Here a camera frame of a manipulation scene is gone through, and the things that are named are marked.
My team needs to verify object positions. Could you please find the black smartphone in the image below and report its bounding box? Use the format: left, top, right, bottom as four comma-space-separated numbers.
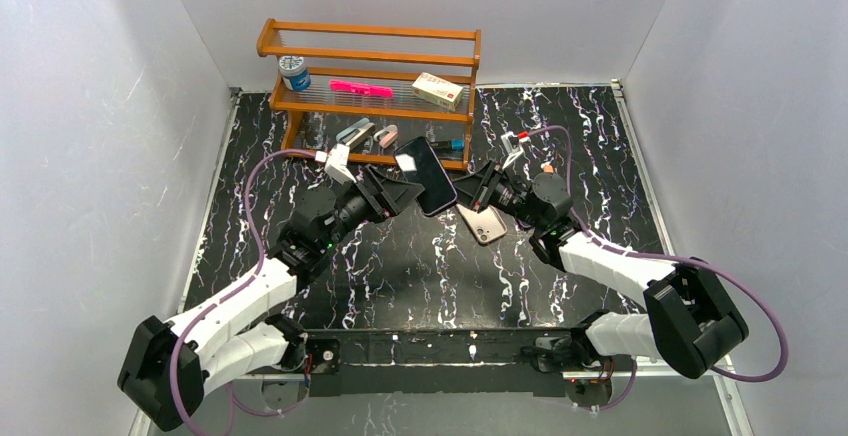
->
394, 136, 458, 216

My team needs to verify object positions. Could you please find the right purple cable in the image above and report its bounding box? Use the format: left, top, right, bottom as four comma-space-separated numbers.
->
526, 124, 791, 384

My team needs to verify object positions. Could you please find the pink phone case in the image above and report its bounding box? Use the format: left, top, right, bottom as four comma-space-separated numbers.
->
456, 204, 508, 246

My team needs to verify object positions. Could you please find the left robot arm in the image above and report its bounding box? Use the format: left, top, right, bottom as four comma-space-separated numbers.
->
117, 166, 424, 431

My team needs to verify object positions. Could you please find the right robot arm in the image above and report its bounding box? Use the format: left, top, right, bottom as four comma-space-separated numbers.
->
453, 161, 749, 379

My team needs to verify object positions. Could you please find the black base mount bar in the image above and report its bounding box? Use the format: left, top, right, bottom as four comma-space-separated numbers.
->
300, 328, 598, 397

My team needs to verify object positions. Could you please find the orange wooden shelf rack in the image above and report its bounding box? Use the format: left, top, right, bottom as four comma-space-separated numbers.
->
256, 18, 482, 171

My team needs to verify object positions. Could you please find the purple cable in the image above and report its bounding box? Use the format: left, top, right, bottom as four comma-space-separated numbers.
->
526, 124, 791, 384
168, 148, 319, 436

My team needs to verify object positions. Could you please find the blue white round jar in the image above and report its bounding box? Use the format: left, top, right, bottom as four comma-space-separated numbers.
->
277, 55, 311, 92

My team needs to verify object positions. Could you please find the teal grey stapler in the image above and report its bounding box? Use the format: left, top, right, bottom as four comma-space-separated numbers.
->
336, 118, 375, 150

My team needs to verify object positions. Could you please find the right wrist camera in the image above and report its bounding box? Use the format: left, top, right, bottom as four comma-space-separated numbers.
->
500, 131, 529, 170

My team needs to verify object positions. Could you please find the white cardboard box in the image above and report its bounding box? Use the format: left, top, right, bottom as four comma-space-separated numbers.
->
411, 72, 464, 111

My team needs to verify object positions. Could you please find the pink plastic tool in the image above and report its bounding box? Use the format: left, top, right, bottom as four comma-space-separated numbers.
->
328, 79, 394, 99

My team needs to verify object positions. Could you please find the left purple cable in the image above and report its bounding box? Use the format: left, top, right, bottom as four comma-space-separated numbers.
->
168, 148, 319, 436

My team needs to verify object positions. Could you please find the black blue marker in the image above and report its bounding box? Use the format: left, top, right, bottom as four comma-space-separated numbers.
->
430, 139, 465, 154

